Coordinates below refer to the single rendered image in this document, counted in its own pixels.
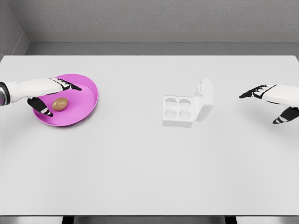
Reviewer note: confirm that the white egg box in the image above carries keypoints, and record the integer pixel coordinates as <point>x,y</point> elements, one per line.
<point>184,109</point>

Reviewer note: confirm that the brown egg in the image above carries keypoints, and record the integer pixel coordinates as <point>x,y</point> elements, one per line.
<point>60,104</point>

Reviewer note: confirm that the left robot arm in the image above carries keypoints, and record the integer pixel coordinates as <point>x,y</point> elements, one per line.
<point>11,91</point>

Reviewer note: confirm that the pink round plate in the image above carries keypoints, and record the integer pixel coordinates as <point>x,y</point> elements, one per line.
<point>80,102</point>

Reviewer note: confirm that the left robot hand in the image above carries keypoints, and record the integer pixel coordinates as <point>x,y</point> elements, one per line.
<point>44,87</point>

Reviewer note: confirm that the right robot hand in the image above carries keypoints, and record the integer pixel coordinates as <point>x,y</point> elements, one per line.
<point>278,94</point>

